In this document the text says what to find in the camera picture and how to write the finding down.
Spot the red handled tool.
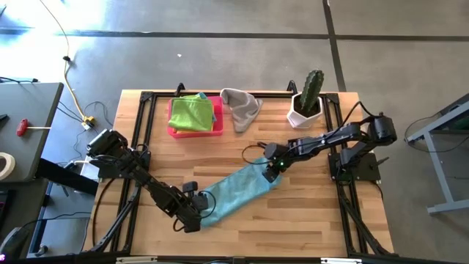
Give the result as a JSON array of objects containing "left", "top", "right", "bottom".
[{"left": 15, "top": 117, "right": 52, "bottom": 138}]

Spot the white faceted planter pot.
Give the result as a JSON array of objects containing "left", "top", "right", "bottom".
[{"left": 286, "top": 92, "right": 325, "bottom": 130}]

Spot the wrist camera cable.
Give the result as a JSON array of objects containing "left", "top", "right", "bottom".
[
  {"left": 241, "top": 142, "right": 273, "bottom": 166},
  {"left": 171, "top": 189, "right": 218, "bottom": 233}
]

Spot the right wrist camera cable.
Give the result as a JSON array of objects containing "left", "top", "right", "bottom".
[{"left": 241, "top": 142, "right": 273, "bottom": 166}]

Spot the masking tape roll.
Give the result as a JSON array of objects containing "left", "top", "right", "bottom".
[{"left": 0, "top": 151, "right": 17, "bottom": 181}]

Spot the teal microfiber towel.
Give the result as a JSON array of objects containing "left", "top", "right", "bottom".
[
  {"left": 199, "top": 157, "right": 284, "bottom": 229},
  {"left": 195, "top": 92, "right": 218, "bottom": 124}
]

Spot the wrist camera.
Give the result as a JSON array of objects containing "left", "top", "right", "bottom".
[
  {"left": 263, "top": 142, "right": 290, "bottom": 161},
  {"left": 182, "top": 180, "right": 210, "bottom": 213}
]

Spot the yellow extension cable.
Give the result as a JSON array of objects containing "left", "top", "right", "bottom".
[{"left": 39, "top": 0, "right": 96, "bottom": 131}]

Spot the green woven microfiber towel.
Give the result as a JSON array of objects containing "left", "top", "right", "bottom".
[{"left": 168, "top": 95, "right": 215, "bottom": 133}]

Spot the pink plastic bin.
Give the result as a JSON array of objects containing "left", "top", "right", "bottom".
[{"left": 166, "top": 95, "right": 225, "bottom": 139}]

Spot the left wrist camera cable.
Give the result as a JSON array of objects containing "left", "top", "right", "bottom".
[{"left": 171, "top": 189, "right": 218, "bottom": 233}]

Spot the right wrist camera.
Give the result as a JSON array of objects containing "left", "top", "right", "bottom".
[{"left": 263, "top": 142, "right": 290, "bottom": 161}]

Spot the grey metal desk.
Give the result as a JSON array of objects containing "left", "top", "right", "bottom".
[{"left": 404, "top": 92, "right": 469, "bottom": 216}]

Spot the grey side table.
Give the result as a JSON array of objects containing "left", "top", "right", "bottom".
[{"left": 0, "top": 81, "right": 64, "bottom": 183}]

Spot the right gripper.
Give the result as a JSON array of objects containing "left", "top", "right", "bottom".
[{"left": 262, "top": 155, "right": 295, "bottom": 184}]

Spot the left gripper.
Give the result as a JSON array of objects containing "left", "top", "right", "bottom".
[{"left": 171, "top": 195, "right": 204, "bottom": 235}]

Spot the grey microfiber towel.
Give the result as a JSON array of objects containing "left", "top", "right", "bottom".
[{"left": 219, "top": 87, "right": 265, "bottom": 134}]

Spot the yellow microfiber towel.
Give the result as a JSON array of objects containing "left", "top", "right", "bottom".
[{"left": 174, "top": 125, "right": 215, "bottom": 134}]

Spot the green cactus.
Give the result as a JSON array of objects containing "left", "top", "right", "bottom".
[{"left": 299, "top": 69, "right": 325, "bottom": 113}]

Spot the black table frame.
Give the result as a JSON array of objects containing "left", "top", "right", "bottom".
[{"left": 87, "top": 81, "right": 396, "bottom": 257}]

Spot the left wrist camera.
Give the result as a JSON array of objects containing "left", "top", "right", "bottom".
[{"left": 182, "top": 180, "right": 210, "bottom": 213}]

